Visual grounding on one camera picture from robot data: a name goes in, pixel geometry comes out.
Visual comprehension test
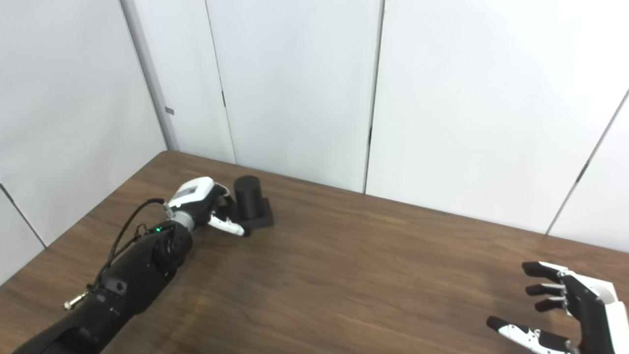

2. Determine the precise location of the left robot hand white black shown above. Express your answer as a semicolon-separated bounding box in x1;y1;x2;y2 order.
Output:
167;177;251;238

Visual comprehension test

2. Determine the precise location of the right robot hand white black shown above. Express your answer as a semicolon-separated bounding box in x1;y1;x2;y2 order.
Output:
486;262;629;354

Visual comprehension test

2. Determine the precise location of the grey wall corner post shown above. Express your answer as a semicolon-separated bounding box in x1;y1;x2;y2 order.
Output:
120;0;180;152

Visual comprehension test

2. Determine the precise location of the black peg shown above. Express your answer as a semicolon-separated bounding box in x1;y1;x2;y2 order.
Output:
231;175;275;231

